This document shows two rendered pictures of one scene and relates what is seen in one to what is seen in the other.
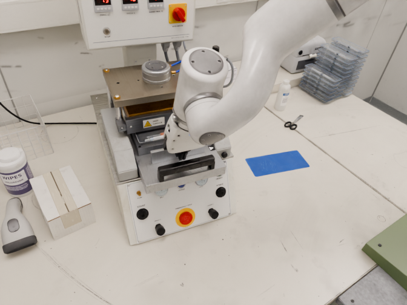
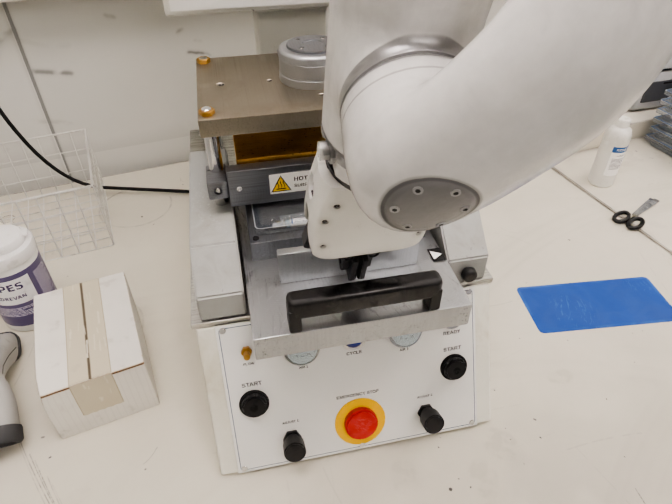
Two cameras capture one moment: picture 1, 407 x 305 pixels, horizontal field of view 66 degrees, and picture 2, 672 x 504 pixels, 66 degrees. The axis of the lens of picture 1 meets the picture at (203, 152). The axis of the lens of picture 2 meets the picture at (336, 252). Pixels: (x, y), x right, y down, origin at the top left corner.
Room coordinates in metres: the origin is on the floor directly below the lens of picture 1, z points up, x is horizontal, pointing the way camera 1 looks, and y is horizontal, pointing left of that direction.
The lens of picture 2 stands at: (0.23, -0.02, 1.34)
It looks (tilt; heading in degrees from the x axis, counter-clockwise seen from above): 40 degrees down; 14
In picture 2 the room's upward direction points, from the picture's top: straight up
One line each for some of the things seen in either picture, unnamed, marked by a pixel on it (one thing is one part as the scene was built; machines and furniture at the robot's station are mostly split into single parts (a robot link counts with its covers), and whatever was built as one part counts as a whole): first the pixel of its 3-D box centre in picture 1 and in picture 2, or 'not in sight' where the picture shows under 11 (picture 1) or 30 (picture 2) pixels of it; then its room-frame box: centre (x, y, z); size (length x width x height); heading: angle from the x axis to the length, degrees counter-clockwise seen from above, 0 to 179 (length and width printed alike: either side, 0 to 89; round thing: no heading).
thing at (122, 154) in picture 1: (117, 141); (214, 224); (0.68, 0.25, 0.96); 0.25 x 0.05 x 0.07; 26
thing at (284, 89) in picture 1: (283, 95); (611, 151); (1.27, -0.34, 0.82); 0.05 x 0.05 x 0.14
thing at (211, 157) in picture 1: (186, 167); (365, 299); (0.57, 0.04, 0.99); 0.15 x 0.02 x 0.04; 116
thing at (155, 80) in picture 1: (160, 79); (324, 86); (0.84, 0.15, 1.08); 0.31 x 0.24 x 0.13; 116
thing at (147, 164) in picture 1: (169, 140); (334, 230); (0.70, 0.10, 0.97); 0.30 x 0.22 x 0.08; 26
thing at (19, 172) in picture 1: (15, 171); (16, 277); (0.66, 0.57, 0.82); 0.09 x 0.09 x 0.15
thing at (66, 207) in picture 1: (62, 200); (95, 348); (0.59, 0.40, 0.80); 0.19 x 0.13 x 0.09; 36
